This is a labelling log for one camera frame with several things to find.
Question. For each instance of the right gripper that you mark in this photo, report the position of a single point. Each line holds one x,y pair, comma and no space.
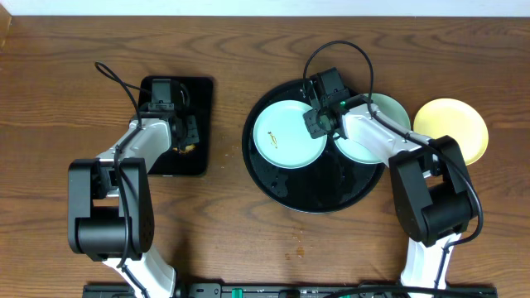
309,118

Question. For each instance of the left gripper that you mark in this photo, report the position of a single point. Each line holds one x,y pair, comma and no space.
189,130

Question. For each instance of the green and yellow sponge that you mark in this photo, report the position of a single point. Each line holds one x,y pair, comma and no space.
185,149

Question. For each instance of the light blue plate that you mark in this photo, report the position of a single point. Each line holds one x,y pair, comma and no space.
281,136

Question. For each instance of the yellow plate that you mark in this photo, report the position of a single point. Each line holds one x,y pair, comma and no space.
456,119

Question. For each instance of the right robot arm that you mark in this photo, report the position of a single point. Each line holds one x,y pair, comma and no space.
433,195

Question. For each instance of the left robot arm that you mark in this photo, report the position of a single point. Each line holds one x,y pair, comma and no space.
110,214

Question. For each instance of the black rectangular tray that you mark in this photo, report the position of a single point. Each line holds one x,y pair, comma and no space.
201,96

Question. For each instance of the black round tray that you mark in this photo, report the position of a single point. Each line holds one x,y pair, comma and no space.
331,183

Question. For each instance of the pale blue plate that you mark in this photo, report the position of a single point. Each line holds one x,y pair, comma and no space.
388,106

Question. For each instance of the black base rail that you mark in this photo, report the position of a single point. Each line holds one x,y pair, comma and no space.
213,290

